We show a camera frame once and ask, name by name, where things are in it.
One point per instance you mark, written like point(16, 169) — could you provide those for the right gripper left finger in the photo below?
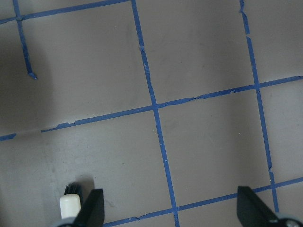
point(92, 213)

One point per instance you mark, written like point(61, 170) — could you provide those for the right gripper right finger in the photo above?
point(252, 211)

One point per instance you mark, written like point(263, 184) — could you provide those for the white hand brush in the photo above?
point(70, 202)

